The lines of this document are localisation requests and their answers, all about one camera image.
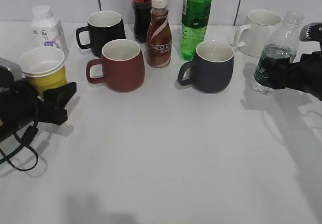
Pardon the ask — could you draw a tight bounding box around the white ceramic mug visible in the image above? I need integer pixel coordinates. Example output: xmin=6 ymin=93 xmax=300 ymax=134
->
xmin=233 ymin=10 xmax=282 ymax=57

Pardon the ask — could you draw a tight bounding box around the white milk bottle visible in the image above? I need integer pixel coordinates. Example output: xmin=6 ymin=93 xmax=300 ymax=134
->
xmin=31 ymin=5 xmax=68 ymax=60

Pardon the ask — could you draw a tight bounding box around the black ceramic mug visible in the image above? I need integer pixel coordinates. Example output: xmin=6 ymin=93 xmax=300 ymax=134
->
xmin=75 ymin=11 xmax=126 ymax=58

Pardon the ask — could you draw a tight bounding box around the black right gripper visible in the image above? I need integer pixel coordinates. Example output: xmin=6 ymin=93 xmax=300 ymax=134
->
xmin=266 ymin=22 xmax=322 ymax=101

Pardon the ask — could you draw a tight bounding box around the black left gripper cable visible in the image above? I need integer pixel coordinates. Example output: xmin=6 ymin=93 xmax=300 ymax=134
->
xmin=0 ymin=83 xmax=40 ymax=171

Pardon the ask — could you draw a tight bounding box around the clear water bottle green label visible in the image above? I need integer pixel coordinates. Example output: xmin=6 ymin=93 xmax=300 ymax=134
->
xmin=252 ymin=11 xmax=304 ymax=95

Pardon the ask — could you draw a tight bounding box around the dark grey ceramic mug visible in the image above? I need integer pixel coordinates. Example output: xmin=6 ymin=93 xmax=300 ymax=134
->
xmin=177 ymin=40 xmax=234 ymax=94

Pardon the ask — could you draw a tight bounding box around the dark cola bottle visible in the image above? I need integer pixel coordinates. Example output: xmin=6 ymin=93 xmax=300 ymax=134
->
xmin=132 ymin=0 xmax=151 ymax=43

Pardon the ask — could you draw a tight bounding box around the green soda bottle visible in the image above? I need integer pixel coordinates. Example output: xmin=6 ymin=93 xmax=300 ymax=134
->
xmin=180 ymin=0 xmax=212 ymax=61

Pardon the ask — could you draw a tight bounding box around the brown Nescafe coffee bottle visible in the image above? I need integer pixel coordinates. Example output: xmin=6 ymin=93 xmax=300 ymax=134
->
xmin=146 ymin=0 xmax=172 ymax=68

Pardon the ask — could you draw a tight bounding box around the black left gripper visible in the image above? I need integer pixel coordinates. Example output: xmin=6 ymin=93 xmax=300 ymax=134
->
xmin=1 ymin=58 xmax=76 ymax=143

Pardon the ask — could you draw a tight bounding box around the white paper cup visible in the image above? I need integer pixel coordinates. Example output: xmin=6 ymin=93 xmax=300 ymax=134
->
xmin=18 ymin=47 xmax=65 ymax=76

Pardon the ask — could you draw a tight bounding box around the red-brown ceramic mug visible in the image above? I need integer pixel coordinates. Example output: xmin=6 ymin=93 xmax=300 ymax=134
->
xmin=86 ymin=39 xmax=145 ymax=92

